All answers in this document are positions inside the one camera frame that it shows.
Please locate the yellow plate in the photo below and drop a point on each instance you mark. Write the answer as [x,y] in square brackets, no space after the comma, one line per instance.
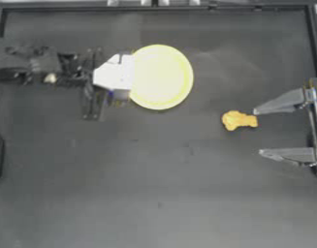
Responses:
[162,77]

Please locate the yellow toy fried nugget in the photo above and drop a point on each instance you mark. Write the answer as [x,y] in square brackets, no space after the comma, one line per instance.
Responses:
[235,120]

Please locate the black table frame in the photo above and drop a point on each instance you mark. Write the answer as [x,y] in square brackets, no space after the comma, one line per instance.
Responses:
[77,7]

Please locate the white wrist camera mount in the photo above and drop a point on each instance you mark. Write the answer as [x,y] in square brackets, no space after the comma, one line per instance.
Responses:
[115,72]

